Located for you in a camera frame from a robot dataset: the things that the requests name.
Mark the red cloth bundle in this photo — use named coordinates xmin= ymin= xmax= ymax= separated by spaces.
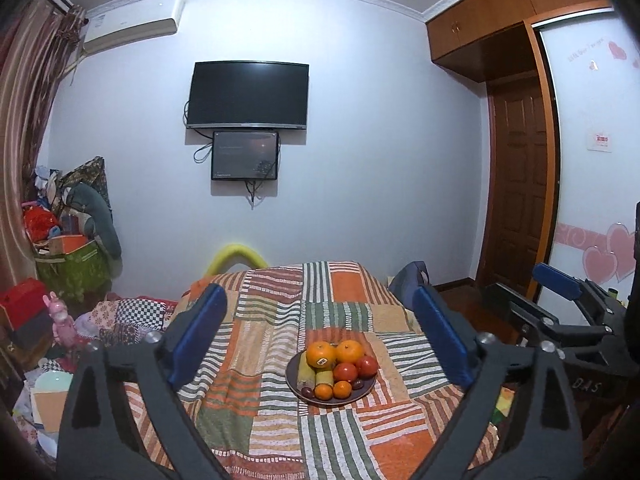
xmin=22 ymin=202 xmax=59 ymax=244

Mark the striped patchwork blanket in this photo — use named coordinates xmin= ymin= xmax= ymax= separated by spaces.
xmin=122 ymin=260 xmax=502 ymax=480

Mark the wooden overhead cabinet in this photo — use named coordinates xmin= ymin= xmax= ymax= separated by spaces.
xmin=424 ymin=0 xmax=622 ymax=84

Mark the green box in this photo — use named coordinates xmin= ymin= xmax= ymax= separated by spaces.
xmin=35 ymin=240 xmax=114 ymax=302

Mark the striped brown curtain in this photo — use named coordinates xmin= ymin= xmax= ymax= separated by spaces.
xmin=0 ymin=0 xmax=87 ymax=283

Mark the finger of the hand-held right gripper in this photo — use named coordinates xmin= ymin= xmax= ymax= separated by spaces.
xmin=481 ymin=282 xmax=563 ymax=348
xmin=531 ymin=261 xmax=627 ymax=329

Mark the dark purple plate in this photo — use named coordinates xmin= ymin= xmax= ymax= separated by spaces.
xmin=285 ymin=347 xmax=378 ymax=407

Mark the brown wooden door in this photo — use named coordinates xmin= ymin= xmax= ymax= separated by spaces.
xmin=486 ymin=77 xmax=559 ymax=297

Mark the red box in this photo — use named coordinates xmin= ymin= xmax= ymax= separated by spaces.
xmin=0 ymin=280 xmax=49 ymax=332

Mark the checkered cloth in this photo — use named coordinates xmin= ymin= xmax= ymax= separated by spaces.
xmin=75 ymin=296 xmax=179 ymax=349

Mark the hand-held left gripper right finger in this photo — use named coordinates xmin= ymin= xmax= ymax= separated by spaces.
xmin=412 ymin=282 xmax=584 ymax=480

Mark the pink rabbit toy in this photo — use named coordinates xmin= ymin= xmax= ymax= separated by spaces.
xmin=45 ymin=291 xmax=77 ymax=347

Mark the white air conditioner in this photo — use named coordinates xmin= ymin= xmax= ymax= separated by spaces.
xmin=81 ymin=0 xmax=186 ymax=56

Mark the large orange with sticker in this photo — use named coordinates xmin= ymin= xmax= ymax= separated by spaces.
xmin=306 ymin=341 xmax=337 ymax=369

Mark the black monitor cable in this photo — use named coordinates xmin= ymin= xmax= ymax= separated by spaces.
xmin=244 ymin=179 xmax=264 ymax=210

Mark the orange cardboard box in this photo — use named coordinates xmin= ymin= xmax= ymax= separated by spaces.
xmin=47 ymin=233 xmax=97 ymax=257

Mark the black wall television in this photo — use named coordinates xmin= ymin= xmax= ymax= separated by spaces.
xmin=187 ymin=61 xmax=310 ymax=131

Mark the grey plush toy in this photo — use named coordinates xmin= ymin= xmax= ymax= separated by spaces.
xmin=65 ymin=182 xmax=124 ymax=262

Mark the blue bag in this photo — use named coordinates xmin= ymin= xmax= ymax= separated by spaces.
xmin=388 ymin=260 xmax=430 ymax=307

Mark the dark patterned cloth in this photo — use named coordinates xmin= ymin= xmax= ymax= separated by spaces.
xmin=59 ymin=156 xmax=109 ymax=207

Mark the yellow-green cloth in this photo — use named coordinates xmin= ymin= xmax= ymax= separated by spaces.
xmin=491 ymin=389 xmax=517 ymax=427

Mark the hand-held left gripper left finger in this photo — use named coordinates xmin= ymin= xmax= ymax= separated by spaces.
xmin=57 ymin=283 xmax=229 ymax=480

